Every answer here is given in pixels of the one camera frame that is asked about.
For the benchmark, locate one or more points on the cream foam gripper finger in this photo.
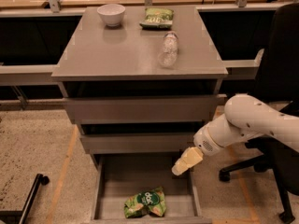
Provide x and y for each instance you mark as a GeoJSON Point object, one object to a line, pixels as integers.
{"type": "Point", "coordinates": [189, 158]}

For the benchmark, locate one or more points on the green rice chip bag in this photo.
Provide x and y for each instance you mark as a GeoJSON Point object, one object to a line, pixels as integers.
{"type": "Point", "coordinates": [150, 202]}

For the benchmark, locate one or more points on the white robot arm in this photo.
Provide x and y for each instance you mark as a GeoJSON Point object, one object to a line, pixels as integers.
{"type": "Point", "coordinates": [244, 118]}

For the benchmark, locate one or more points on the grey top drawer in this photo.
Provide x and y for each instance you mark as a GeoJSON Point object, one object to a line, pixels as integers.
{"type": "Point", "coordinates": [118, 110]}

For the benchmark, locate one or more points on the grey drawer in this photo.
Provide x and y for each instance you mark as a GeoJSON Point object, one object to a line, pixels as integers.
{"type": "Point", "coordinates": [136, 142]}
{"type": "Point", "coordinates": [118, 110]}

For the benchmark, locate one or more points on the open bottom drawer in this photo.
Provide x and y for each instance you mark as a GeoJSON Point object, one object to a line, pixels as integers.
{"type": "Point", "coordinates": [121, 176]}

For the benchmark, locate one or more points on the grey drawer cabinet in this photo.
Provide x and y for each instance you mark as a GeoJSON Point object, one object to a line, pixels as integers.
{"type": "Point", "coordinates": [136, 117]}

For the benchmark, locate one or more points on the grey middle drawer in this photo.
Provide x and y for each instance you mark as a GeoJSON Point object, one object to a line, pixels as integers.
{"type": "Point", "coordinates": [136, 142]}

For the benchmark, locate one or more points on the green snack bag on counter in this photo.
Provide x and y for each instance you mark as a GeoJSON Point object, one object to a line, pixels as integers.
{"type": "Point", "coordinates": [157, 18]}

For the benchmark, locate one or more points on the clear plastic water bottle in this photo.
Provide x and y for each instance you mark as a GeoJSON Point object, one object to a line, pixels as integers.
{"type": "Point", "coordinates": [169, 50]}

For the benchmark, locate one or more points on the black office chair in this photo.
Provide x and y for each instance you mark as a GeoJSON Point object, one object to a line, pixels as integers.
{"type": "Point", "coordinates": [277, 80]}

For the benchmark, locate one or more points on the white ceramic bowl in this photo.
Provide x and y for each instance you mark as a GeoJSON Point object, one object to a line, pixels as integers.
{"type": "Point", "coordinates": [111, 14]}

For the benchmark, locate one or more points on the black wheeled stand leg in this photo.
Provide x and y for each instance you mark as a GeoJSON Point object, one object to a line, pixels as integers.
{"type": "Point", "coordinates": [19, 217]}

